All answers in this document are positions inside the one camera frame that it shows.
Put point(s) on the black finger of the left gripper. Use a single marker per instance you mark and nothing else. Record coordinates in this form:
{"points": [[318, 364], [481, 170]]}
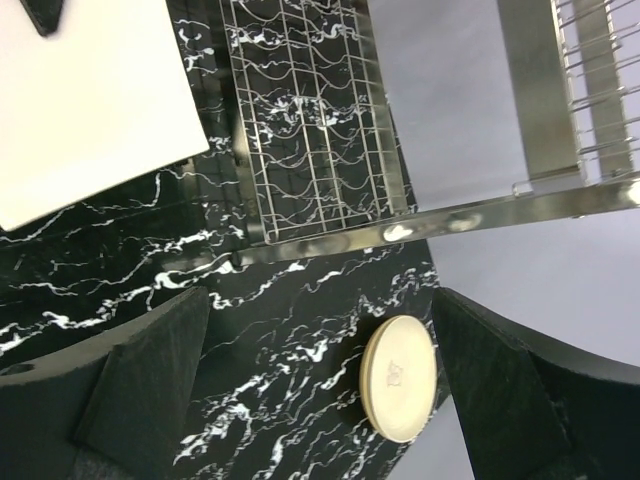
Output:
{"points": [[45, 15]]}

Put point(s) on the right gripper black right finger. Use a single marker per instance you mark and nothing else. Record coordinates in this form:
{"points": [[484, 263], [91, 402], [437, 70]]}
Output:
{"points": [[531, 406]]}

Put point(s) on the steel two-tier dish rack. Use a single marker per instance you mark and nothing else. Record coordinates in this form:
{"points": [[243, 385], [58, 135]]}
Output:
{"points": [[360, 124]]}

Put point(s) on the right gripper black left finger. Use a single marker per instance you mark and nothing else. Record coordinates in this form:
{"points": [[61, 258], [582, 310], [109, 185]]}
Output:
{"points": [[110, 407]]}

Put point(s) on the cream round plate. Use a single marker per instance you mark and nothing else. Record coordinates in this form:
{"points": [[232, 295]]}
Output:
{"points": [[402, 378]]}

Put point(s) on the black marble pattern mat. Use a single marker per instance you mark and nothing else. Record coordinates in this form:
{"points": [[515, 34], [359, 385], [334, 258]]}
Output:
{"points": [[276, 392]]}

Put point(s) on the white square plate black rim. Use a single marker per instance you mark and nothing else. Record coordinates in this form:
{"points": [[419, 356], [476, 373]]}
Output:
{"points": [[103, 99]]}

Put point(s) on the tan round plate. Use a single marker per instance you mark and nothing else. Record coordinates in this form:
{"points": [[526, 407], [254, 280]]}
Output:
{"points": [[364, 378]]}

